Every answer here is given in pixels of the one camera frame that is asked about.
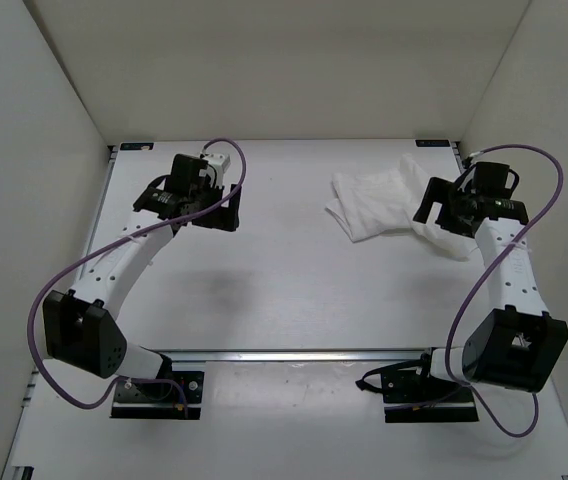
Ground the aluminium front rail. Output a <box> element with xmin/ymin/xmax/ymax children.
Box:
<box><xmin>161</xmin><ymin>348</ymin><xmax>425</xmax><ymax>364</ymax></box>

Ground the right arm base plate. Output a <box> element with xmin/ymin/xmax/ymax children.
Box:
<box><xmin>355</xmin><ymin>354</ymin><xmax>479</xmax><ymax>424</ymax></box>

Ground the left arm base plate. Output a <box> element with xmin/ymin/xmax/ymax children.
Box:
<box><xmin>110</xmin><ymin>371</ymin><xmax>205</xmax><ymax>421</ymax></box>

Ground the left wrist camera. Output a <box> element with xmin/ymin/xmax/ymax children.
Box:
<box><xmin>199</xmin><ymin>151</ymin><xmax>231</xmax><ymax>183</ymax></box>

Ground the purple cable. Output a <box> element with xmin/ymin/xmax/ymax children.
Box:
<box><xmin>445</xmin><ymin>144</ymin><xmax>565</xmax><ymax>439</ymax></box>
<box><xmin>30</xmin><ymin>138</ymin><xmax>248</xmax><ymax>411</ymax></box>

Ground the blue corner label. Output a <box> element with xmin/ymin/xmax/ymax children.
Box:
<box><xmin>415</xmin><ymin>139</ymin><xmax>450</xmax><ymax>148</ymax></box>
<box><xmin>119</xmin><ymin>142</ymin><xmax>154</xmax><ymax>151</ymax></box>

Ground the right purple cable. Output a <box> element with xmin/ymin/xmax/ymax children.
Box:
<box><xmin>445</xmin><ymin>144</ymin><xmax>565</xmax><ymax>439</ymax></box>

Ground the white pleated skirt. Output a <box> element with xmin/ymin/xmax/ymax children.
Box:
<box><xmin>325</xmin><ymin>154</ymin><xmax>477</xmax><ymax>261</ymax></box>

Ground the left blue corner label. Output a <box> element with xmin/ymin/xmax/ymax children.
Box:
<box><xmin>119</xmin><ymin>142</ymin><xmax>154</xmax><ymax>151</ymax></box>

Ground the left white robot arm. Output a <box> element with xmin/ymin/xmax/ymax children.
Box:
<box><xmin>43</xmin><ymin>152</ymin><xmax>240</xmax><ymax>398</ymax></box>

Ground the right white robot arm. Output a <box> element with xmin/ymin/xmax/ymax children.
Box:
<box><xmin>412</xmin><ymin>163</ymin><xmax>568</xmax><ymax>401</ymax></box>

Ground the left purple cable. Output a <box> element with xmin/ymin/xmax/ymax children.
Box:
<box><xmin>30</xmin><ymin>138</ymin><xmax>248</xmax><ymax>411</ymax></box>

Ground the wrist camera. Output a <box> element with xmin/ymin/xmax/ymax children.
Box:
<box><xmin>471</xmin><ymin>162</ymin><xmax>520</xmax><ymax>199</ymax></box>
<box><xmin>199</xmin><ymin>151</ymin><xmax>231</xmax><ymax>183</ymax></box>

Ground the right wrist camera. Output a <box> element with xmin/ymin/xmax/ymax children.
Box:
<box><xmin>471</xmin><ymin>162</ymin><xmax>520</xmax><ymax>199</ymax></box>

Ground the right blue corner label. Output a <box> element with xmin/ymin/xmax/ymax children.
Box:
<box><xmin>415</xmin><ymin>139</ymin><xmax>450</xmax><ymax>148</ymax></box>

